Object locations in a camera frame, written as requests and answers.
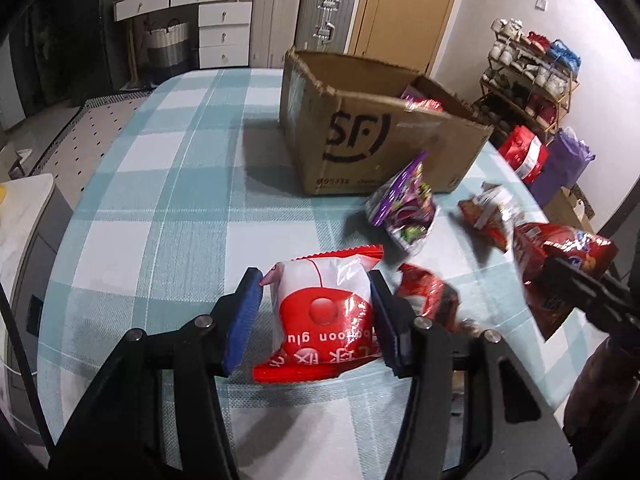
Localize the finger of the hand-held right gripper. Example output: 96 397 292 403
542 257 640 346

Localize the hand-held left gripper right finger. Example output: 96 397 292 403
367 270 576 480

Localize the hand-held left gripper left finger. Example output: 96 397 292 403
47 267 263 480

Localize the red chips bag blue logo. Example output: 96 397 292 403
513 221 619 341

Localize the dark red snack packet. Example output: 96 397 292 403
397 262 461 334

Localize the red white snack packet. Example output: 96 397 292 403
252 243 385 385

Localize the white orange noodle snack packet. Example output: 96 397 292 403
457 182 526 254

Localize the large purple snack packet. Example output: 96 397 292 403
364 151 440 254

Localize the brown cardboard box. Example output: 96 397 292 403
278 47 495 196

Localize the small purple snack packet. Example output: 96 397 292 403
399 84 446 114

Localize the person's right forearm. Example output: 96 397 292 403
562 332 640 467

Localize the purple gift bag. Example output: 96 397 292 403
529 127 596 206

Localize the red gift bag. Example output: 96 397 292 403
497 124 549 184

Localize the wooden shoe rack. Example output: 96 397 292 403
472 20 581 134

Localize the white-topped side cabinet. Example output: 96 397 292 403
0 172 77 452

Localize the white dotted rug black border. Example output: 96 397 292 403
34 92 157 182

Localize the white grey woven basket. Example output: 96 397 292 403
144 18 191 74

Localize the white desk with drawers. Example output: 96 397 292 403
113 0 254 70

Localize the beige hard suitcase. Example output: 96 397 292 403
249 0 304 69

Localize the wooden door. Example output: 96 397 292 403
347 0 466 74

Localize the silver hard suitcase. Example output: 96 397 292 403
294 0 356 54

